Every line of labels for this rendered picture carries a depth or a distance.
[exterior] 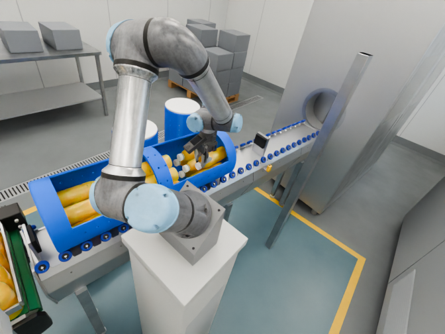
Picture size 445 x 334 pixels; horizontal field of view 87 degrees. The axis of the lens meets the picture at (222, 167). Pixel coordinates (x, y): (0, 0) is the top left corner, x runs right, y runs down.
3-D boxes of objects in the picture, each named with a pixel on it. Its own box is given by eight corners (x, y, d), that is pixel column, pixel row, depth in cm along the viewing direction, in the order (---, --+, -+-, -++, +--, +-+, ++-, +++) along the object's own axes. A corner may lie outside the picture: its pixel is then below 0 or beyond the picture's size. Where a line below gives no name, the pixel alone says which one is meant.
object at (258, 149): (263, 156, 171) (269, 138, 161) (260, 158, 168) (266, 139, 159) (253, 149, 176) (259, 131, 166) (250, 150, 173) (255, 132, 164)
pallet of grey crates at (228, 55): (238, 100, 477) (251, 34, 403) (211, 110, 424) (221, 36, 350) (196, 79, 528) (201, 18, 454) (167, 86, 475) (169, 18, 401)
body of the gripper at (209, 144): (216, 152, 120) (220, 131, 113) (202, 156, 115) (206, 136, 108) (206, 144, 124) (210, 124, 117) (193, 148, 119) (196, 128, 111)
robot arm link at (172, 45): (197, -1, 53) (246, 116, 96) (157, 4, 57) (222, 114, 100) (181, 40, 50) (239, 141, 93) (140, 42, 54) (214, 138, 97)
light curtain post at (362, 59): (273, 246, 222) (373, 55, 117) (269, 249, 219) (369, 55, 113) (268, 241, 226) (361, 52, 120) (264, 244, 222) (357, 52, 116)
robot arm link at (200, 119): (207, 116, 89) (219, 107, 97) (183, 114, 93) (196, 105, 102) (210, 136, 93) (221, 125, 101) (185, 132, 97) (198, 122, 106)
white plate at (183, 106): (206, 109, 189) (206, 111, 190) (187, 95, 204) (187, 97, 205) (177, 115, 174) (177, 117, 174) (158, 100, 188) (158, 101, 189)
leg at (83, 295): (107, 332, 152) (89, 289, 113) (98, 339, 148) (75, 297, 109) (104, 324, 155) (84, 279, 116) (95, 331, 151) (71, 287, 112)
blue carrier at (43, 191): (233, 182, 139) (240, 140, 122) (65, 268, 87) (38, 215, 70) (203, 159, 154) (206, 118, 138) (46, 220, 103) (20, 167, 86)
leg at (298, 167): (284, 204, 268) (305, 161, 229) (281, 207, 264) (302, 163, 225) (280, 201, 271) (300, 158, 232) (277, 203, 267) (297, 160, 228)
